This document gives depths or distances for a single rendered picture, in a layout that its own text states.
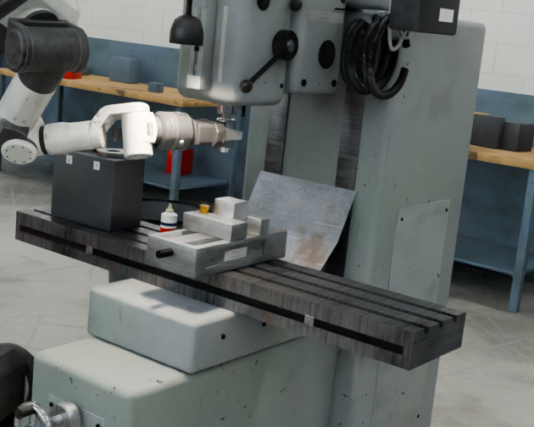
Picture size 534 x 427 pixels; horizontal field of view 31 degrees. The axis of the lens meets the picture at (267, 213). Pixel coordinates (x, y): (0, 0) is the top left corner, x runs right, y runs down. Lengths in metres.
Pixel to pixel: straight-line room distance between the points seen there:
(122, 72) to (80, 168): 5.56
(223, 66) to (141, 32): 6.25
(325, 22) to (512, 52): 4.19
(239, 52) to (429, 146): 0.73
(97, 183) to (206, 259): 0.49
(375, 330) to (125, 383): 0.54
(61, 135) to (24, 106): 0.14
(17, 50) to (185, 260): 0.58
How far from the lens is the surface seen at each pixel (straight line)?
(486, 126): 6.00
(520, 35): 6.50
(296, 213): 2.60
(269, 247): 2.35
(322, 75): 2.39
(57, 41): 2.01
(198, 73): 2.20
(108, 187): 2.51
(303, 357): 2.51
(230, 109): 2.29
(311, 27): 2.34
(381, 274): 2.60
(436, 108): 2.69
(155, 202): 4.59
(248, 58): 2.19
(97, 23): 8.83
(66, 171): 2.61
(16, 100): 2.12
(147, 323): 2.20
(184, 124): 2.22
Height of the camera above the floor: 1.51
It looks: 11 degrees down
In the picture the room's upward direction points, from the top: 6 degrees clockwise
